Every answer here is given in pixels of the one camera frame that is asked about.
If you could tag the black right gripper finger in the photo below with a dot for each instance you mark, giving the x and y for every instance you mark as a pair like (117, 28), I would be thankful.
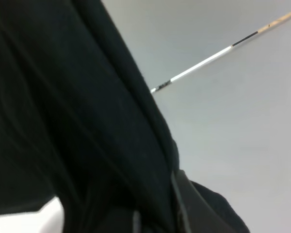
(192, 210)

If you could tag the black short sleeve shirt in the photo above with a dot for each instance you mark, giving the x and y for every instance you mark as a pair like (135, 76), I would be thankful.
(78, 122)

